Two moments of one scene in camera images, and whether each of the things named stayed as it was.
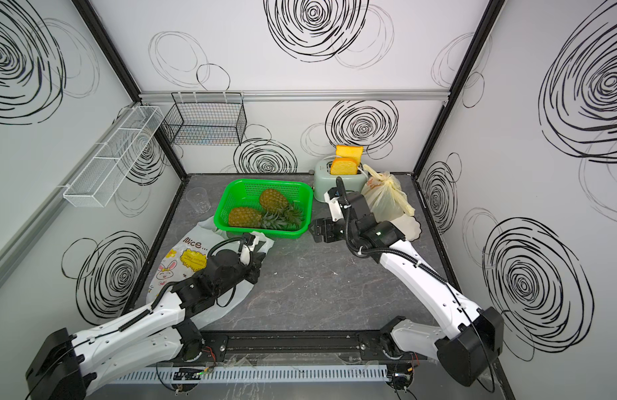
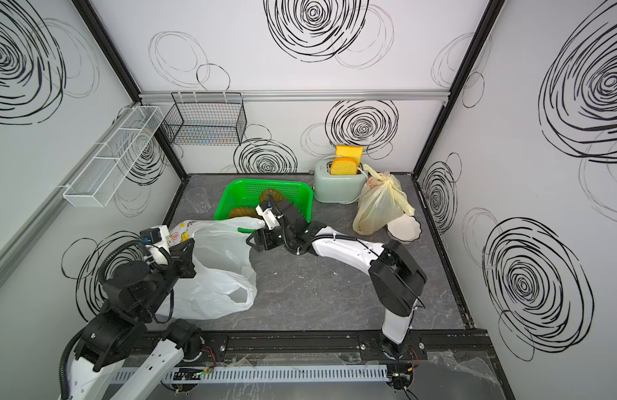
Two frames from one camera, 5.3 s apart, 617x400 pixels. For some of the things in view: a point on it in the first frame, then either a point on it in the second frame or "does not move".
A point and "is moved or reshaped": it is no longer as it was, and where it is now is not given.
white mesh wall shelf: (97, 182) does not move
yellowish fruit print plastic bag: (385, 197) does not move
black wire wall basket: (208, 118) does not move
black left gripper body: (243, 272) to (181, 267)
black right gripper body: (332, 230) to (272, 238)
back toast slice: (353, 152) does not move
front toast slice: (343, 166) does not move
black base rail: (293, 346) does not move
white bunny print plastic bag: (184, 262) is moved or reshaped
